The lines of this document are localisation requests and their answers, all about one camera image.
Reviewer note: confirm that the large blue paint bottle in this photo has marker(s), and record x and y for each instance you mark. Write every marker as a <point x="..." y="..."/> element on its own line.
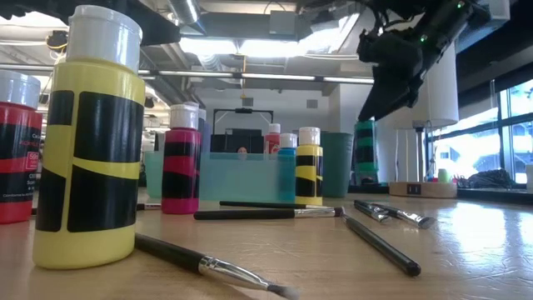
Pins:
<point x="205" y="133"/>

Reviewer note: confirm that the small green paint bottle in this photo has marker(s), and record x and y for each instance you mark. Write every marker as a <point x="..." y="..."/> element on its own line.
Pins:
<point x="365" y="143"/>

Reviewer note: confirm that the small magenta paint bottle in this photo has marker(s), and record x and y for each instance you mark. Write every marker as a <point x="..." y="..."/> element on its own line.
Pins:
<point x="181" y="166"/>

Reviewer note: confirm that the grey ceiling box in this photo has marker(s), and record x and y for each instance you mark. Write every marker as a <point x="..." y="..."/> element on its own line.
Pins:
<point x="283" y="21"/>

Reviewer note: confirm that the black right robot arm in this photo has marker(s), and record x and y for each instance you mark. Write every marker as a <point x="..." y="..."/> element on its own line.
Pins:
<point x="449" y="25"/>

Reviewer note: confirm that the yellow paint bottle black label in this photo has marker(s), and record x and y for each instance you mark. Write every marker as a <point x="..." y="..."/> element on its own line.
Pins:
<point x="89" y="166"/>
<point x="309" y="166"/>

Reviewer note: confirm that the translucent teal plastic bin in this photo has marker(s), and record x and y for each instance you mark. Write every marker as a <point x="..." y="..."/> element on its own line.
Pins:
<point x="241" y="179"/>

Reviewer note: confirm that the person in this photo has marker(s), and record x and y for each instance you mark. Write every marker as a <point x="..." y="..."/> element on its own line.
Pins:
<point x="242" y="150"/>

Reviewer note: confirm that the large red paint bottle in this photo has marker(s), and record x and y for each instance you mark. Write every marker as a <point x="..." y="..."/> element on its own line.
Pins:
<point x="272" y="143"/>

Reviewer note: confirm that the dark green plastic cup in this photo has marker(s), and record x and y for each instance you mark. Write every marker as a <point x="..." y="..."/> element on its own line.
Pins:
<point x="336" y="166"/>

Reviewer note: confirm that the small red paint bottle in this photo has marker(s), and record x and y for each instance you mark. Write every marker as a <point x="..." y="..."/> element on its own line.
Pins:
<point x="18" y="146"/>

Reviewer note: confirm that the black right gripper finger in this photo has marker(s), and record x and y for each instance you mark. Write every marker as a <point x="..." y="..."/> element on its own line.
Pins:
<point x="391" y="98"/>

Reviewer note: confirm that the small green background cup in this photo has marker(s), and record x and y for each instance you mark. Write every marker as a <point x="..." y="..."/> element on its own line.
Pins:
<point x="443" y="175"/>

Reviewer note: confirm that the white shade wooden base lamp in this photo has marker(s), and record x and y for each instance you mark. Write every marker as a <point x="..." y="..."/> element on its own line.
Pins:
<point x="441" y="96"/>

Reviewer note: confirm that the small blue paint bottle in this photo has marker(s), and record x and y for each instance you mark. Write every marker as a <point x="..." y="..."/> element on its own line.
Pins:
<point x="287" y="141"/>

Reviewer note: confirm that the silver ventilation duct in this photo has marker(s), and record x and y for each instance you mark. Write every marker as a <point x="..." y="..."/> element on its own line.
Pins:
<point x="185" y="10"/>

